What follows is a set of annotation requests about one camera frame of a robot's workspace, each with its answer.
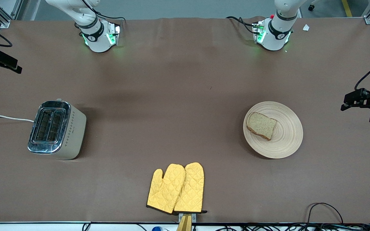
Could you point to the round light wooden plate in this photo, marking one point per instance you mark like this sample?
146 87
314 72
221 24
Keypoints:
284 141

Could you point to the brown bread toast slice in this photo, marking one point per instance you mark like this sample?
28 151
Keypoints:
262 125

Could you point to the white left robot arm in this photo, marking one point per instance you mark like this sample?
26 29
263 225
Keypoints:
276 35

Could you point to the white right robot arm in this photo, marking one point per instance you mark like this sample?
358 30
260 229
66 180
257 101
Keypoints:
98 40

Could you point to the small white paper scrap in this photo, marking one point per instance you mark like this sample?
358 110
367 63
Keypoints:
306 27

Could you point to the cream and chrome toaster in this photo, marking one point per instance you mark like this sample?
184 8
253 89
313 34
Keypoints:
71 134

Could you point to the yellow quilted oven mitt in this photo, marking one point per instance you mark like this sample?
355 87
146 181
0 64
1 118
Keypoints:
191 189
165 189

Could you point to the blue round cap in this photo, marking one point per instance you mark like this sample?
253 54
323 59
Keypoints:
157 229

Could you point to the small metal bracket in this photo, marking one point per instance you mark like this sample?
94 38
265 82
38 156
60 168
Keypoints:
194 217

